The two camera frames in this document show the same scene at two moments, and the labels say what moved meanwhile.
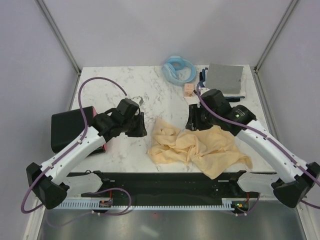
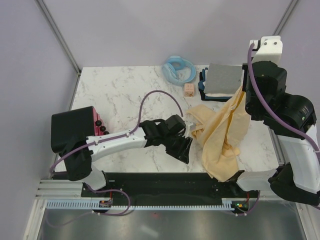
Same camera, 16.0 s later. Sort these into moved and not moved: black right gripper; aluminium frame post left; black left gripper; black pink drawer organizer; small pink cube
Moved: black right gripper; black left gripper
Not moved: aluminium frame post left; small pink cube; black pink drawer organizer
